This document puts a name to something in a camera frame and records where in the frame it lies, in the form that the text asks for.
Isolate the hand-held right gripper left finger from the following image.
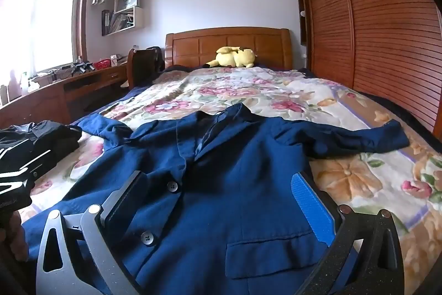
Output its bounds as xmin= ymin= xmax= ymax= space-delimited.
xmin=35 ymin=171 xmax=146 ymax=295

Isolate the wooden bed headboard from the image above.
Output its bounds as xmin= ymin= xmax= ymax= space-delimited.
xmin=165 ymin=27 xmax=293 ymax=71

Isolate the wooden chair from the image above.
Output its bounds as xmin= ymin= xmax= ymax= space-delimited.
xmin=127 ymin=47 xmax=166 ymax=90

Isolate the floral blanket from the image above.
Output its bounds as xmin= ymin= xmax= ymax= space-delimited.
xmin=21 ymin=66 xmax=442 ymax=295

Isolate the wooden desk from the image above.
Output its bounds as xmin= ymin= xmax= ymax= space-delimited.
xmin=0 ymin=63 xmax=130 ymax=130

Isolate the window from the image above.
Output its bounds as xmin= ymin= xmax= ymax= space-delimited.
xmin=0 ymin=0 xmax=94 ymax=81

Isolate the black garment on chair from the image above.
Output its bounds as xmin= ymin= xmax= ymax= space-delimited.
xmin=133 ymin=47 xmax=165 ymax=86

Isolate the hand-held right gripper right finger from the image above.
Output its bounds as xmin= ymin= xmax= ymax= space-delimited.
xmin=291 ymin=172 xmax=404 ymax=295

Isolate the blue suit jacket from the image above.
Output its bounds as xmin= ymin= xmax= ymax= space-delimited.
xmin=22 ymin=104 xmax=410 ymax=295

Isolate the wooden slatted wardrobe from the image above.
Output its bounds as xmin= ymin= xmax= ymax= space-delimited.
xmin=288 ymin=0 xmax=442 ymax=135

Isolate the person's left hand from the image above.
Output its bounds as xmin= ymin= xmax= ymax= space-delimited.
xmin=7 ymin=212 xmax=29 ymax=263

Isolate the yellow plush toy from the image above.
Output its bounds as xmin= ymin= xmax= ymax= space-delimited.
xmin=202 ymin=46 xmax=258 ymax=69

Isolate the black clothes pile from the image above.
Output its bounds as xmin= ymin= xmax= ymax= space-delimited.
xmin=9 ymin=120 xmax=82 ymax=174

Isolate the white wall shelf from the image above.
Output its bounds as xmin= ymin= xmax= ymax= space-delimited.
xmin=101 ymin=0 xmax=145 ymax=36

